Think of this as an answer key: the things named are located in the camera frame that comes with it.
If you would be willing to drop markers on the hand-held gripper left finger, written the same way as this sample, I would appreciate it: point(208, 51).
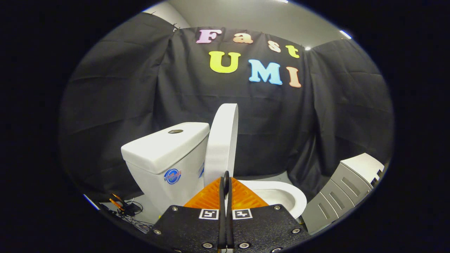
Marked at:
point(190, 228)

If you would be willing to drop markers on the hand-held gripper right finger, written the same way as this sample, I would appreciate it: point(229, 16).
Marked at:
point(263, 228)

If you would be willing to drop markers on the white toilet lid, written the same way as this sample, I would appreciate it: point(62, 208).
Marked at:
point(221, 144)

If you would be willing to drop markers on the white ceramic toilet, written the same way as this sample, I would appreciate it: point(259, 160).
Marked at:
point(165, 151)

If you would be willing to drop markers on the grey drawer cabinet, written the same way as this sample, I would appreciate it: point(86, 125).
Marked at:
point(337, 193)

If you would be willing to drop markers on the chrome flush button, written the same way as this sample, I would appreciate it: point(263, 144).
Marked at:
point(175, 131)

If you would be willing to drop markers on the black backdrop cloth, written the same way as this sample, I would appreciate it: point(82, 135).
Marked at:
point(274, 123)

